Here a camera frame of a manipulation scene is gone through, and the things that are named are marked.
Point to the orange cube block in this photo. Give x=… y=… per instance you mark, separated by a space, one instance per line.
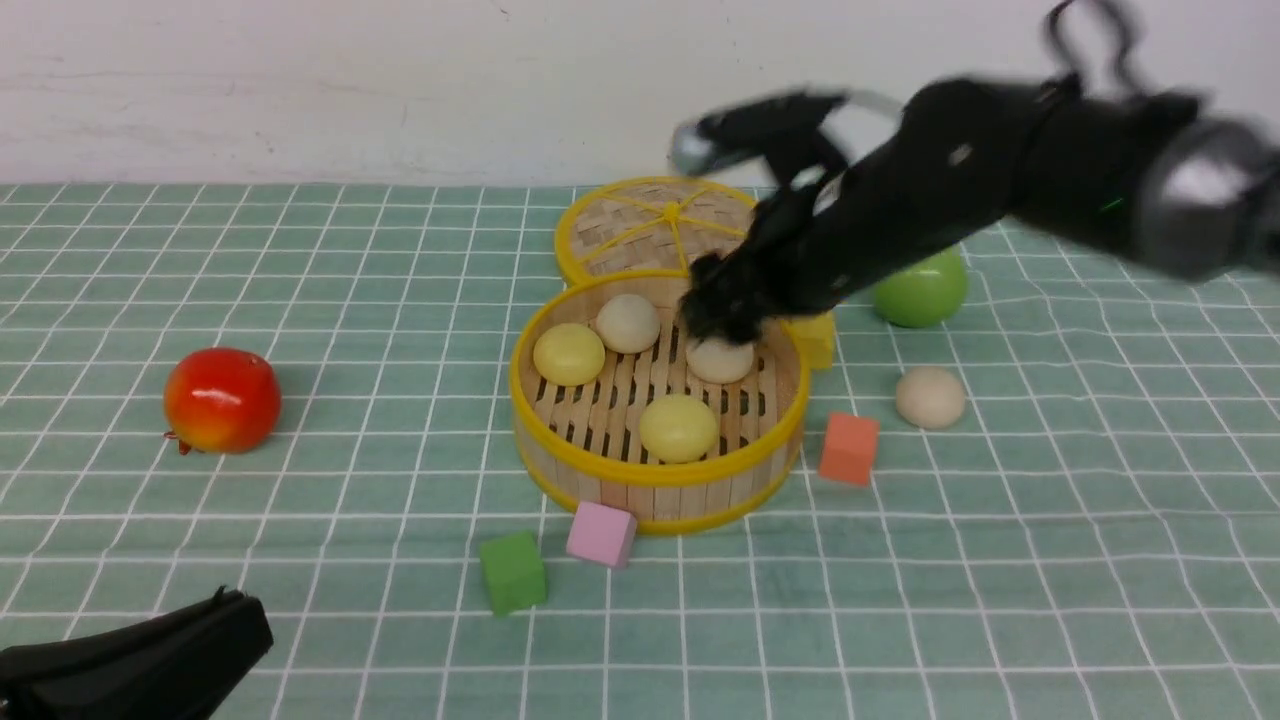
x=850 y=448

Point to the green apple toy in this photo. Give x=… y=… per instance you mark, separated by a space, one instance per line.
x=926 y=294

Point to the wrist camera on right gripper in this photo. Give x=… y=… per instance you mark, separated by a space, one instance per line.
x=783 y=130

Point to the pink cube block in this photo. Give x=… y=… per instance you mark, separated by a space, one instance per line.
x=601 y=534

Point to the white bun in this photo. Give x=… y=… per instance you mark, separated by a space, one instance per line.
x=719 y=362
x=931 y=397
x=628 y=324

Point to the yellow cube block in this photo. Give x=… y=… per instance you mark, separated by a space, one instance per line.
x=816 y=338

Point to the woven bamboo steamer lid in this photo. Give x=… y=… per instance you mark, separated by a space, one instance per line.
x=649 y=223

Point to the yellow bun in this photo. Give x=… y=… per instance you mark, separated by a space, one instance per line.
x=569 y=355
x=675 y=429

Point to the green cube block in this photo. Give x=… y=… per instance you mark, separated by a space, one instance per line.
x=514 y=573

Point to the bamboo steamer tray yellow rim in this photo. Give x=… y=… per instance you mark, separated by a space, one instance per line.
x=583 y=443

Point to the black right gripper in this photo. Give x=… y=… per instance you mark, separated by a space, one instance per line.
x=948 y=171

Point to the green checkered tablecloth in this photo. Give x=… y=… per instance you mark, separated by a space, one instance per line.
x=1096 y=538

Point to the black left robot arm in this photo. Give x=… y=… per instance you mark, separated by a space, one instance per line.
x=180 y=665

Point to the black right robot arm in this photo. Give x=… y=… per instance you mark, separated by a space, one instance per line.
x=1147 y=180

